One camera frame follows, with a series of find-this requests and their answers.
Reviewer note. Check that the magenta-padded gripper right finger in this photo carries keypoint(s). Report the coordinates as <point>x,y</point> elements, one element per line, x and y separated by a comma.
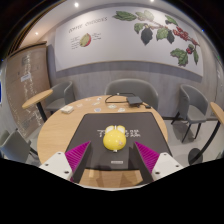
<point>165,165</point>

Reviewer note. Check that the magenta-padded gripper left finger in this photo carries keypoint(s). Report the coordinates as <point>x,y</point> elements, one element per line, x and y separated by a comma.
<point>56,163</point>

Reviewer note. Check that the dark grey mouse pad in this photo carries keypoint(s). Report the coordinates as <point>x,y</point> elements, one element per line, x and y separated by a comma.
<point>83,133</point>

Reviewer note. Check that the grey armchair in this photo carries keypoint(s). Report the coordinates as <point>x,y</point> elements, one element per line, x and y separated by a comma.
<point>15,148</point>
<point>131,87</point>
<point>61,95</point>
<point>193,103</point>

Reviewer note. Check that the small white box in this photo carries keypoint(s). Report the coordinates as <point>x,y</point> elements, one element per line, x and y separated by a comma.
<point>67,109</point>

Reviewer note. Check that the small white packet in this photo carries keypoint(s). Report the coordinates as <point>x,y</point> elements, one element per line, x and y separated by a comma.
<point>99,98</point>
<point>88,99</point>
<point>79,105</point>
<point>97,109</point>
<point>112,106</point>
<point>96,103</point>
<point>121,109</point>

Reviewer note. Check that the black adapter block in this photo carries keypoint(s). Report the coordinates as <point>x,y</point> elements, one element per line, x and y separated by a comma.
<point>134,101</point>

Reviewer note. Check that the ceiling spotlights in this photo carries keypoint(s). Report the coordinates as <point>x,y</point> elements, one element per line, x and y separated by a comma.
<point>76,4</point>

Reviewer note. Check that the wooden wall panel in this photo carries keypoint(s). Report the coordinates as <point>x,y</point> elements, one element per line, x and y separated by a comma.
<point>23,100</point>

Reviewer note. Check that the white wall mural with leaves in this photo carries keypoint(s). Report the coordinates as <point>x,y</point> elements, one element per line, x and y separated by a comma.
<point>116,43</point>

